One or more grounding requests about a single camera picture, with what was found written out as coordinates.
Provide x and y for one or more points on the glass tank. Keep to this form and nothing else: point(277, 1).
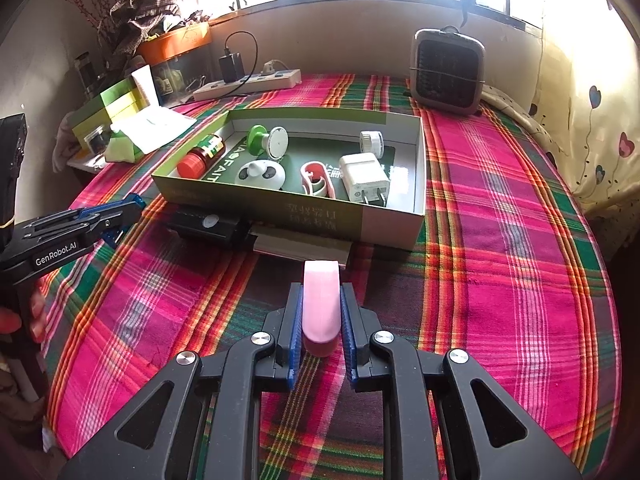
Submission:
point(175, 77)

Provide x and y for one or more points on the cream heart print curtain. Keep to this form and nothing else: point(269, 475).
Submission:
point(600, 135)

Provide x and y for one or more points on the brown patterned cloth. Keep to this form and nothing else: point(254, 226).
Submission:
point(150, 5)

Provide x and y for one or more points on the pink white clip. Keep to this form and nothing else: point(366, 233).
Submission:
point(310, 167)

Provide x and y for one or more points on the green yellow cardboard box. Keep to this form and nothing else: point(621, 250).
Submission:
point(115, 100)

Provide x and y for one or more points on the white panda toy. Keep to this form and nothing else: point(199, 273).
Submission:
point(260, 174)

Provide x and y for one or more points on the green and white spool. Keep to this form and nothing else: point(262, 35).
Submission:
point(260, 140)

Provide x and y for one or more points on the white charger adapter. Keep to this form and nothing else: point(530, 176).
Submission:
point(362, 175)

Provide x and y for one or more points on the white paper sheet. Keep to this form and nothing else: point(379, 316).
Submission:
point(155, 125)

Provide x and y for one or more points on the black rectangular device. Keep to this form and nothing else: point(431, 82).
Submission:
point(210, 227)

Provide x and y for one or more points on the small clear plastic box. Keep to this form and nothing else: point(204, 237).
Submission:
point(97, 140)

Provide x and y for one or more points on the pink plastic holder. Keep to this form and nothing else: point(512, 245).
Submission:
point(320, 300)

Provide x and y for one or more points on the grey small heater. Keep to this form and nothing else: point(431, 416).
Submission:
point(445, 70)

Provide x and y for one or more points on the white plug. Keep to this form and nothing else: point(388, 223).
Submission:
point(270, 69)

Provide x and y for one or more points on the person's left hand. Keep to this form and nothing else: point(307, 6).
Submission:
point(39, 315)

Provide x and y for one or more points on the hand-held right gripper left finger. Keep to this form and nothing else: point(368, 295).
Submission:
point(296, 330)

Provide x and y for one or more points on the pink green plaid blanket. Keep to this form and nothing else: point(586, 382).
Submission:
point(500, 260)

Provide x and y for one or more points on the white power strip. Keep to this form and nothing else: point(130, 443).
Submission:
point(270, 80)

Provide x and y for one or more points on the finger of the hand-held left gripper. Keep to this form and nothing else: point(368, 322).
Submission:
point(107, 209)
point(111, 230)

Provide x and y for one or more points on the beige flat box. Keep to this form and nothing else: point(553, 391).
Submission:
point(300, 247)

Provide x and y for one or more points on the green tissue pack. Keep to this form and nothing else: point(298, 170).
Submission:
point(120, 150)

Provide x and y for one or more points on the orange planter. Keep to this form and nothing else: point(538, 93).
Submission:
point(175, 42)

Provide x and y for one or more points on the dried twig branches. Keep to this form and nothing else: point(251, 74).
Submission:
point(85, 7)

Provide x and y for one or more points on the red cap bottle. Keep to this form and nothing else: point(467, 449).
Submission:
point(200, 160)

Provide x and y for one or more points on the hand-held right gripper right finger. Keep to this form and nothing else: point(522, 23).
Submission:
point(350, 330)

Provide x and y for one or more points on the dark glass jar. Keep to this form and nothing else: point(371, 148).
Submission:
point(86, 77)

